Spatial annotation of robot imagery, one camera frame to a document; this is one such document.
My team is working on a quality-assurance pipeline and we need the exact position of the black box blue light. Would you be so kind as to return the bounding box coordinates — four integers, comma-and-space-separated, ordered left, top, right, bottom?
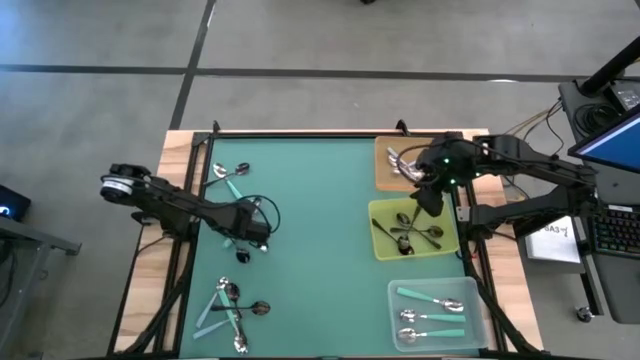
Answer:
0, 183, 32, 222

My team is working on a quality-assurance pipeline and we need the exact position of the clear plastic bin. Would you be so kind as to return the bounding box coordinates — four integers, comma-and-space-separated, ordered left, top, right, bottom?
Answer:
387, 276, 490, 353

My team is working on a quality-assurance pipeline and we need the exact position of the white paper sheet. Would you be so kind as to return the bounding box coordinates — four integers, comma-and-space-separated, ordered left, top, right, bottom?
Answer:
523, 214, 582, 265

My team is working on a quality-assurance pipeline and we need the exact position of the black backlit keyboard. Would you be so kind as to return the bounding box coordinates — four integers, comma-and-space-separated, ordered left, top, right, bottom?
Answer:
591, 206, 640, 260

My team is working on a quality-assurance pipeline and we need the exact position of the silver metal fork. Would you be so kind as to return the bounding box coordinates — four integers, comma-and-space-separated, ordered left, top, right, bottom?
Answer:
386, 146, 414, 177

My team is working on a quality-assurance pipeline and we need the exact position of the grey equipment cart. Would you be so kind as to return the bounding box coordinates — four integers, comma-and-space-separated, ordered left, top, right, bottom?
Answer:
557, 77, 640, 325

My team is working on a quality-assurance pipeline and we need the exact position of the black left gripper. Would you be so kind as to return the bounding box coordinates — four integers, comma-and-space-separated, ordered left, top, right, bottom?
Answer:
214, 199, 273, 253

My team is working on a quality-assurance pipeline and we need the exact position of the grey side table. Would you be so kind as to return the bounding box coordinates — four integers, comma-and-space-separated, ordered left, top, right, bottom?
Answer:
0, 214, 83, 360

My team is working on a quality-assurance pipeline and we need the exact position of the coiled black cable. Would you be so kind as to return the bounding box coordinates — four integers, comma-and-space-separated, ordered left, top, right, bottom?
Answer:
572, 102, 614, 139

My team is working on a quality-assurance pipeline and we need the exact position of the silver metal spoon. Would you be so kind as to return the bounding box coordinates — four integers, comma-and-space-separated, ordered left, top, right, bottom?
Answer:
394, 149, 426, 182
389, 159, 419, 179

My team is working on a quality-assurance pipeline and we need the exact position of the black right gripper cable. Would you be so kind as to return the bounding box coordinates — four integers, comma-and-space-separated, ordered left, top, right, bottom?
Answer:
393, 141, 444, 169

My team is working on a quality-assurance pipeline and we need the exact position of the black power adapter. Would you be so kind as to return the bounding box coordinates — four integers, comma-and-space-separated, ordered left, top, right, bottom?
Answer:
610, 82, 640, 112

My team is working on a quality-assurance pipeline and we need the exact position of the yellow cable bundle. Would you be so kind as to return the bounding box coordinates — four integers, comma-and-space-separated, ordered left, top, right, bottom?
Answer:
499, 99, 566, 151

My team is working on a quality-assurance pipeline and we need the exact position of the computer monitor blue screen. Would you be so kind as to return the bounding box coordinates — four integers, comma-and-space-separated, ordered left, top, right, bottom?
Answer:
567, 102, 640, 175

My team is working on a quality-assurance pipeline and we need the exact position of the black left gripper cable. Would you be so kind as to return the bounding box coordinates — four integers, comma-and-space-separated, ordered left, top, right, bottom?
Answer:
237, 193, 282, 237

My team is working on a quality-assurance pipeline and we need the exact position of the yellow plastic bin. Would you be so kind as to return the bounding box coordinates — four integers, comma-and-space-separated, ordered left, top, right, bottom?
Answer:
367, 196, 460, 262

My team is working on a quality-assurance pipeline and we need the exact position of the teal handled silver spoon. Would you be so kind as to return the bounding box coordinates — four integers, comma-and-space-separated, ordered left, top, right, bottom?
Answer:
396, 327, 466, 346
396, 286, 465, 314
398, 308, 467, 325
217, 288, 250, 355
221, 238, 252, 265
212, 162, 245, 200

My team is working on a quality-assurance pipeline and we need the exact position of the black aluminium table frame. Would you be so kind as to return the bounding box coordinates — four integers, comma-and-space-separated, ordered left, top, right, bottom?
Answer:
107, 119, 544, 360

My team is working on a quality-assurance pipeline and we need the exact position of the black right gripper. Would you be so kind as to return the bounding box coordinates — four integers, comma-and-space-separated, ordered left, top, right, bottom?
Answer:
413, 133, 476, 217

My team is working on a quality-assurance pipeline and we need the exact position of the orange plastic bin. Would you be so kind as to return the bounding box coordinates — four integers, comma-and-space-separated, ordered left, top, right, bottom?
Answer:
373, 135, 437, 194

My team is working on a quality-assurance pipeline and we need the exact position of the black clamp handle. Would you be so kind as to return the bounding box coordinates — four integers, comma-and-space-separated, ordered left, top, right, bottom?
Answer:
130, 209, 166, 227

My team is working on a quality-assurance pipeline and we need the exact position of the green table mat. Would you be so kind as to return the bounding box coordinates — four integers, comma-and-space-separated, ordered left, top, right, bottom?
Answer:
178, 137, 482, 359

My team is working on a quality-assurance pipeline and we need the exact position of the black monitor pole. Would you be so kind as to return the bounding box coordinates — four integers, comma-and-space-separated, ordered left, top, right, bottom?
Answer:
578, 34, 640, 97

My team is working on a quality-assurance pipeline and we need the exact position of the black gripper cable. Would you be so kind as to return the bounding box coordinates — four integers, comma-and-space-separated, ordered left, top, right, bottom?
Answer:
237, 193, 282, 237
393, 141, 444, 169

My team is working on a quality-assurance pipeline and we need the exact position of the black metal spoon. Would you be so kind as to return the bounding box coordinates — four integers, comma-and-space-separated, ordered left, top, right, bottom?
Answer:
395, 211, 444, 251
202, 161, 251, 189
225, 282, 250, 339
371, 217, 413, 256
405, 204, 423, 236
210, 299, 272, 317
388, 224, 446, 239

